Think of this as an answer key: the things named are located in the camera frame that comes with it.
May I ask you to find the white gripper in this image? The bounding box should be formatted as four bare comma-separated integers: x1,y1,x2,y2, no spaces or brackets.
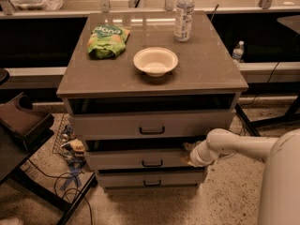
180,141,218,167

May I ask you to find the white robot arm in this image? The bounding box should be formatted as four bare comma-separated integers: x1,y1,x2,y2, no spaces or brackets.
182,128,300,225

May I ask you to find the grey drawer cabinet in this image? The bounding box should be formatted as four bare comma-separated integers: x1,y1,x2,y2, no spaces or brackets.
56,10,249,195

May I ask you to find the black table leg bar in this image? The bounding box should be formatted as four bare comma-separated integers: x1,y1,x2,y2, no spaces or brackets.
235,104,260,137

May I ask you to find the white paper bowl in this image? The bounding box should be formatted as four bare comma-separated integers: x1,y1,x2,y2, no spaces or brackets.
133,47,178,77

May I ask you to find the small water bottle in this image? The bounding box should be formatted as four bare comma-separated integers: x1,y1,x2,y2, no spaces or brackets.
232,40,245,63

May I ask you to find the blue ribbon clutter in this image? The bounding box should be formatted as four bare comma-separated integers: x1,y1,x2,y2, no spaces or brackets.
60,162,85,190

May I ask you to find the green snack bag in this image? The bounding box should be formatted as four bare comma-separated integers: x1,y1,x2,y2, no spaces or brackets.
87,24,130,59

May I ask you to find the large clear water bottle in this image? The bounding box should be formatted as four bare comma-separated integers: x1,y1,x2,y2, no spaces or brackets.
174,0,195,42

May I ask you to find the dark side table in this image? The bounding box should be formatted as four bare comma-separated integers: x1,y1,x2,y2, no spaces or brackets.
0,67,98,225

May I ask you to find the wire mesh basket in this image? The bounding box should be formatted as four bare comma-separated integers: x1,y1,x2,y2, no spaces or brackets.
52,114,72,156

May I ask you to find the black floor cable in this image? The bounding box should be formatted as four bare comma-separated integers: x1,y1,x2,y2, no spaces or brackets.
27,157,95,225

